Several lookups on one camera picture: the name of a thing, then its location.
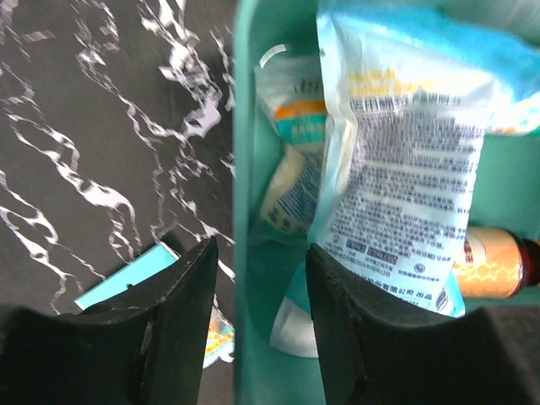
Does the small teal zip bag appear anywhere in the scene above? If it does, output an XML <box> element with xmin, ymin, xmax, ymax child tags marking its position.
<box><xmin>74</xmin><ymin>241</ymin><xmax>235</xmax><ymax>369</ymax></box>

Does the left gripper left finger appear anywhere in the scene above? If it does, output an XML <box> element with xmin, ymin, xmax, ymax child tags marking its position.
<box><xmin>1</xmin><ymin>238</ymin><xmax>219</xmax><ymax>404</ymax></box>

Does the brown glass medicine bottle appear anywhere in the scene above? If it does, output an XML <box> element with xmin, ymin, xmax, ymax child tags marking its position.
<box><xmin>453</xmin><ymin>226</ymin><xmax>539</xmax><ymax>299</ymax></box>

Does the white plastic medicine bottle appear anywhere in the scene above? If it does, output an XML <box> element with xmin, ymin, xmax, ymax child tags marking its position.
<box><xmin>269</xmin><ymin>263</ymin><xmax>318</xmax><ymax>359</ymax></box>

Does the green medicine kit box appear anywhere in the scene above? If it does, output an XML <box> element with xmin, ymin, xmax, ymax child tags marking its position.
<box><xmin>233</xmin><ymin>1</ymin><xmax>539</xmax><ymax>404</ymax></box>

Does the rubber gloves clear package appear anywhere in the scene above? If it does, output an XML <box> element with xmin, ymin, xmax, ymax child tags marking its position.
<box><xmin>253</xmin><ymin>44</ymin><xmax>327</xmax><ymax>243</ymax></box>

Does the blue mask package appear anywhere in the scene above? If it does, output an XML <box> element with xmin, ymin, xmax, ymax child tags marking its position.
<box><xmin>309</xmin><ymin>2</ymin><xmax>539</xmax><ymax>317</ymax></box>

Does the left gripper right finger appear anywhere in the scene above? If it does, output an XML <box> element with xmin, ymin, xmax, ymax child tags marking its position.
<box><xmin>305</xmin><ymin>245</ymin><xmax>539</xmax><ymax>404</ymax></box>

